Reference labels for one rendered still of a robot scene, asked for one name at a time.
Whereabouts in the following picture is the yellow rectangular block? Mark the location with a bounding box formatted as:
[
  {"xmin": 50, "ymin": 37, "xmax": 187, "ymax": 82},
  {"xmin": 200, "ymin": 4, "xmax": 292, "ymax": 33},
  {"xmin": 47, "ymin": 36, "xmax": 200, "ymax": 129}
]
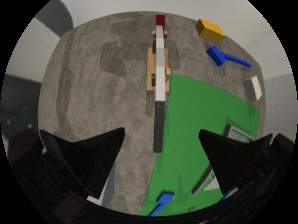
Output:
[{"xmin": 196, "ymin": 18, "xmax": 225, "ymax": 43}]

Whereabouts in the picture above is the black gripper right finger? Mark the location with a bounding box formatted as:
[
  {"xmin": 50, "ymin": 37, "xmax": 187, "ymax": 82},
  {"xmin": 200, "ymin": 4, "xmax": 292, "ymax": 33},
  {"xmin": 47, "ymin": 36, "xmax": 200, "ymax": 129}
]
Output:
[{"xmin": 198, "ymin": 129, "xmax": 273, "ymax": 194}]

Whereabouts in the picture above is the green flat mat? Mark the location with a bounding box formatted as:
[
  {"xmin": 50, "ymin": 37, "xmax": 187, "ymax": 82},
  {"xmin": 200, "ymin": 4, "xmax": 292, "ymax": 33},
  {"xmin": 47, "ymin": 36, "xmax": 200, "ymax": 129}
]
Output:
[{"xmin": 140, "ymin": 73, "xmax": 259, "ymax": 216}]

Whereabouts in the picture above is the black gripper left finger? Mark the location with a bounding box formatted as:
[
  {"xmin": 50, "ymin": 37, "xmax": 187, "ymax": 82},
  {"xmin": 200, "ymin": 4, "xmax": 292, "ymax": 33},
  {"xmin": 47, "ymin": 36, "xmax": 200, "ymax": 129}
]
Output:
[{"xmin": 40, "ymin": 127, "xmax": 125, "ymax": 200}]

